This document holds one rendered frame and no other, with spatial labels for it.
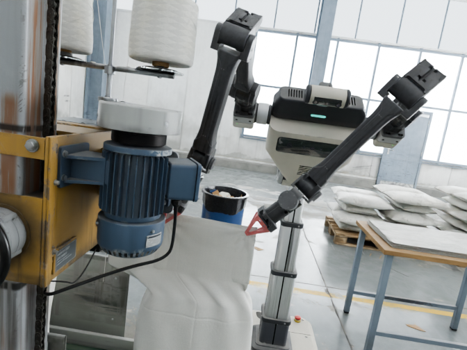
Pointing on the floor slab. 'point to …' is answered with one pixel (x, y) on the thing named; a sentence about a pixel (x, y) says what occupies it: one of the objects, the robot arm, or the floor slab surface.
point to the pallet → (340, 235)
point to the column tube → (7, 35)
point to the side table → (400, 296)
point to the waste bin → (224, 204)
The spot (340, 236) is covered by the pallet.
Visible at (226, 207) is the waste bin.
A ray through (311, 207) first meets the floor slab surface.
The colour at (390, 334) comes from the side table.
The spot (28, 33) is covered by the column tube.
